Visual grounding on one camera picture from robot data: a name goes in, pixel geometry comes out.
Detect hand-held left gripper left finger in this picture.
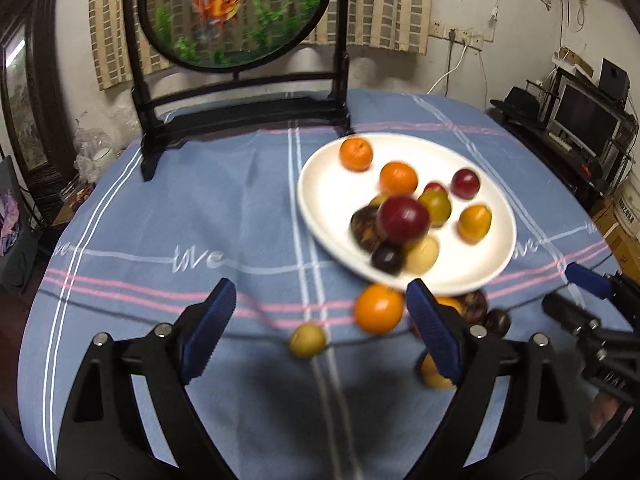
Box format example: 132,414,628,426
57,278,238,480

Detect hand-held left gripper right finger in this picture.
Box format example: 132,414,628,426
406,280,586,480

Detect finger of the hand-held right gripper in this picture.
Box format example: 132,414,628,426
565,262,614,301
542,292,602,337

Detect pale yellow round fruit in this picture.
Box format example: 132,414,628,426
403,235,441,276

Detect white oval plate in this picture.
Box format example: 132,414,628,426
297,132,517,297

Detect oval orange fruit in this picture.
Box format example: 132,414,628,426
457,204,493,244

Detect large dark red plum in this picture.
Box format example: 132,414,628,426
376,196,431,244

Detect green-orange tangerine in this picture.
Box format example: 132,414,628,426
419,192,453,228

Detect large dark brown water chestnut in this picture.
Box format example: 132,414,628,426
349,205,385,254

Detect large navel orange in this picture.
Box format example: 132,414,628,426
379,160,419,197

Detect wrinkled orange tangerine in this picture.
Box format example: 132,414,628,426
339,137,374,172

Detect person's right hand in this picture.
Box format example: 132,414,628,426
589,392,630,442

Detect small dark brown water chestnut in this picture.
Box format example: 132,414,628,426
457,290,489,325

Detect cardboard boxes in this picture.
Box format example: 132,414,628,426
591,200,640,272

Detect small dark purple plum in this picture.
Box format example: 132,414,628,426
484,308,512,338

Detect white bucket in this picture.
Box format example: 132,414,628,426
612,180,640,237

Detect small yellow-green fruit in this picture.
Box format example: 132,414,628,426
288,323,328,359

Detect blue striped tablecloth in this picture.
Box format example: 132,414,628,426
17,87,628,480

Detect black media desk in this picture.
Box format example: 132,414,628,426
492,110,640,212

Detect computer monitor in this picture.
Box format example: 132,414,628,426
551,81,624,159

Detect black hat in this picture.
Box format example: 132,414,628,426
489,86,544,122

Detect black speaker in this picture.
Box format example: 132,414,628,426
598,58,631,106

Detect clear plastic bags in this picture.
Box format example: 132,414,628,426
72,119,122,182

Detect chair with purple cloth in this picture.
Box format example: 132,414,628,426
0,155,42,297

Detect small cardboard box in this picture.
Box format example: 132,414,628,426
556,46,597,79

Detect round fish screen on stand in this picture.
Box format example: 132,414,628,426
122,0,354,183

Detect dark framed painting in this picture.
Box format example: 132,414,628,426
0,10,77,197

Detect checked beige curtain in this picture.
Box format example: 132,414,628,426
89,0,435,92

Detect white power cable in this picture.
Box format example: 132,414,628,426
425,42,472,97

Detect white wall power strip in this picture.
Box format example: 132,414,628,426
428,20,484,52

